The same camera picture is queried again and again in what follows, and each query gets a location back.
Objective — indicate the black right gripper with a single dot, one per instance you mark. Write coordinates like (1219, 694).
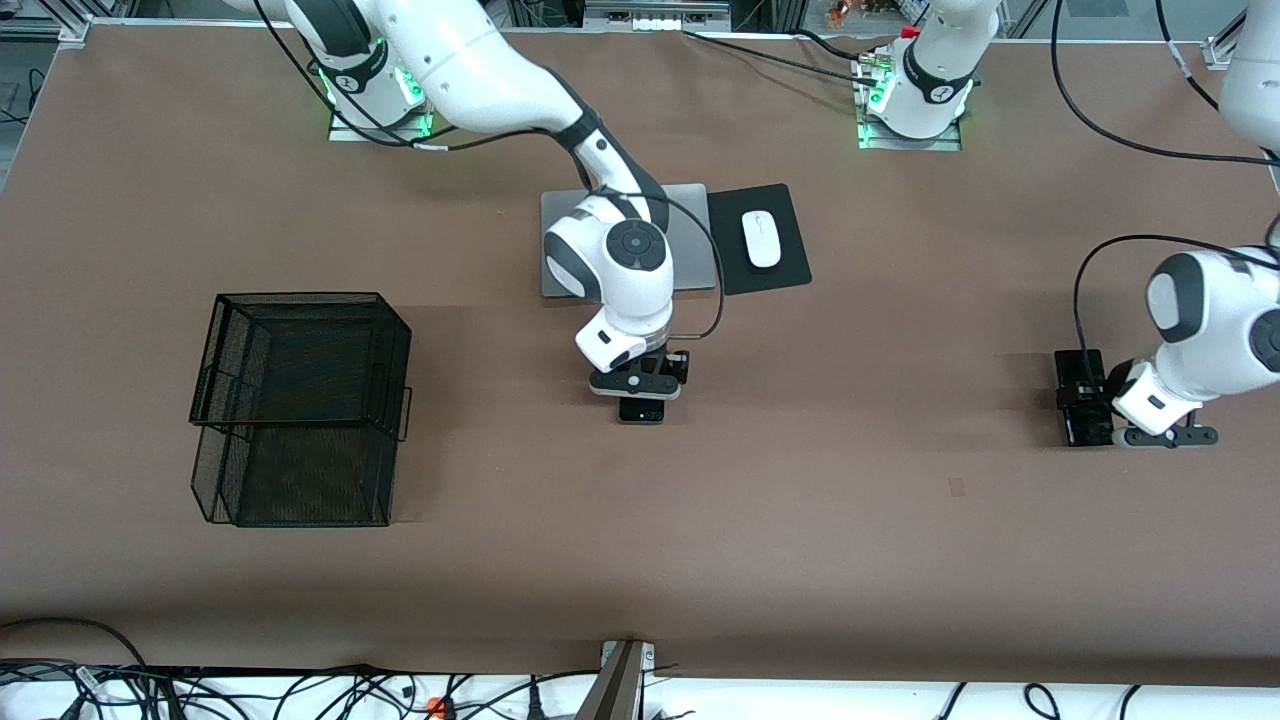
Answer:
(676, 362)

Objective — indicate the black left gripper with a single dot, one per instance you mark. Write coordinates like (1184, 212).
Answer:
(1097, 398)

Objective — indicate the long black smartphone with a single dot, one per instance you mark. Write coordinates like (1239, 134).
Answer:
(1075, 362)

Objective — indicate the small black flip phone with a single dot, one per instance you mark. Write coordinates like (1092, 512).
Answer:
(642, 412)

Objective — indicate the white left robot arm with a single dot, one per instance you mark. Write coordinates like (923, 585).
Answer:
(1210, 320)

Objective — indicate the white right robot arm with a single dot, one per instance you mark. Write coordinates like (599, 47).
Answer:
(480, 80)

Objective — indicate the silver closed laptop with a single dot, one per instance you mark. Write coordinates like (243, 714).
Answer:
(690, 270)

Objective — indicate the black mouse pad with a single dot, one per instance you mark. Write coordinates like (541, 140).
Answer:
(740, 275)

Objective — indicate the white computer mouse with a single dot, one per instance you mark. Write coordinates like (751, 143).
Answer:
(762, 240)

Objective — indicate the white power strip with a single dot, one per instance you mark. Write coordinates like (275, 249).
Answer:
(655, 22)

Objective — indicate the black mesh two-tier tray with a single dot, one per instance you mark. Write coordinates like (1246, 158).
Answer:
(300, 360)

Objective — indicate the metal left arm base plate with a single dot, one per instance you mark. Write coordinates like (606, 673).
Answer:
(905, 144)

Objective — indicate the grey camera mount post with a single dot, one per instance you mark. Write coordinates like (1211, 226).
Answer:
(615, 690)

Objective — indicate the aluminium corner bracket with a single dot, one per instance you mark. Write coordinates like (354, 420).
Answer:
(75, 30)
(1222, 55)

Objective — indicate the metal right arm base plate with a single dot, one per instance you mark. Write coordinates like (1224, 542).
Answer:
(350, 134)

